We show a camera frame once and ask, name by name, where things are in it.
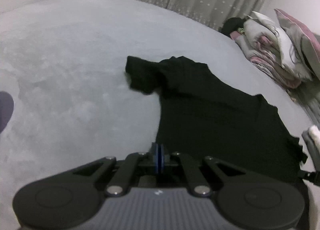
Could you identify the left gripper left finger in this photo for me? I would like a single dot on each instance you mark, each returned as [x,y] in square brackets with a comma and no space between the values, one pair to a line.
[137,170]

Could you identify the black item behind duvet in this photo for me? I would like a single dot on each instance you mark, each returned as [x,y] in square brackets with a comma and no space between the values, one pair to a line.
[231,25]

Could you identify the folded floral duvet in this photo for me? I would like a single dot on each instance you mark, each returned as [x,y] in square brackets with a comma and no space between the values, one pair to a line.
[267,46]

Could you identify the pink grey pillow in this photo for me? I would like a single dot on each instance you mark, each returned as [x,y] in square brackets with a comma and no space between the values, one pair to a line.
[306,43]

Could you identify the black t-shirt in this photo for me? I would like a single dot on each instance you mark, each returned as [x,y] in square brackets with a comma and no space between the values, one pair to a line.
[202,116]

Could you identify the grey quilted bedspread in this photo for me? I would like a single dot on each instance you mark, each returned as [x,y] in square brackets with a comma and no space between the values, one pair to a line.
[307,95]

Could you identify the white folded garment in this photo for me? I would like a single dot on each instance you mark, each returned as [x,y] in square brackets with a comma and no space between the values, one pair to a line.
[314,133]

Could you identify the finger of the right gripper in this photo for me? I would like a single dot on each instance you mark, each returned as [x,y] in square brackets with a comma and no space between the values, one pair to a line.
[313,177]

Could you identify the round phone stand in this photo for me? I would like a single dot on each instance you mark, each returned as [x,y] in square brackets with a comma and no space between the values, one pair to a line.
[6,109]

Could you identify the grey folded garment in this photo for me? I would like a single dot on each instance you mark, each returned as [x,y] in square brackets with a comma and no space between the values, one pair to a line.
[312,148]

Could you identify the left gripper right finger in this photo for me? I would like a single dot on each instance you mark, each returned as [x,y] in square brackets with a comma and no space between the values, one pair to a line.
[193,179]

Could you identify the grey bed sheet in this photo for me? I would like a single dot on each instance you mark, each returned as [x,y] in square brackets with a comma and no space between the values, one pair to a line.
[63,63]

